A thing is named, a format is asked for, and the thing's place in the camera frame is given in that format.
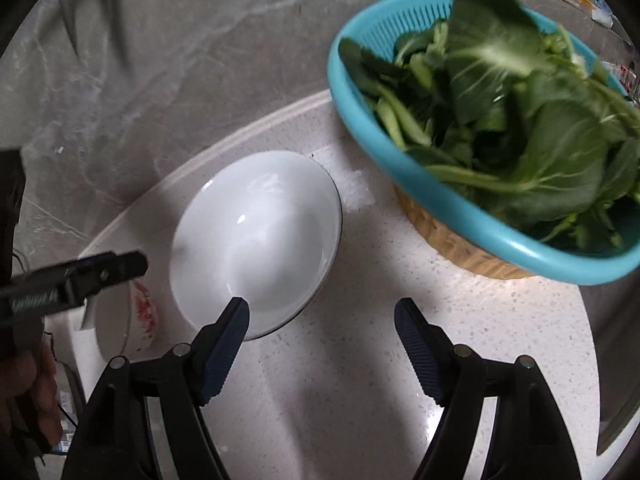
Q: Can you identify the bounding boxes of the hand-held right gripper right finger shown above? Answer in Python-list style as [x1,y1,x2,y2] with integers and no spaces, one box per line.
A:
[394,297,583,480]

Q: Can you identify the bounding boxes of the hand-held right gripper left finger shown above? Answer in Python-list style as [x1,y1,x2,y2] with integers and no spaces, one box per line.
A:
[60,297,251,480]

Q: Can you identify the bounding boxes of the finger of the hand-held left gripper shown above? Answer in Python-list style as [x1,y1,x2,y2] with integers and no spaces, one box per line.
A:
[65,251,149,307]

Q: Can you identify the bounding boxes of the patterned dark-rimmed bowl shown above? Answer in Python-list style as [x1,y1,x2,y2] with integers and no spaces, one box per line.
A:
[80,280,162,367]

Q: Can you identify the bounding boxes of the large white bowl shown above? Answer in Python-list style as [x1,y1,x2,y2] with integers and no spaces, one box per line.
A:
[170,150,344,342]

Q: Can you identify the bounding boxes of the person's left hand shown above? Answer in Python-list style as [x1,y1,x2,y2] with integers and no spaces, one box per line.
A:
[0,346,64,454]

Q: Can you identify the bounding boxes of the stainless steel sink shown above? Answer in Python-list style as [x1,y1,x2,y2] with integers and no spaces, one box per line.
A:
[582,282,640,461]

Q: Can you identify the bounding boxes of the teal plastic colander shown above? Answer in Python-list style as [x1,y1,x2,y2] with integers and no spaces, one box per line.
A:
[327,0,640,287]

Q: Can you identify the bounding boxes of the green leafy vegetables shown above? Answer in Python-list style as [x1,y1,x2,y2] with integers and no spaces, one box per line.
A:
[339,0,640,254]

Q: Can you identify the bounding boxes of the white orange packet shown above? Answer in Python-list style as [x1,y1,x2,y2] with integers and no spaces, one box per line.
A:
[560,0,617,27]

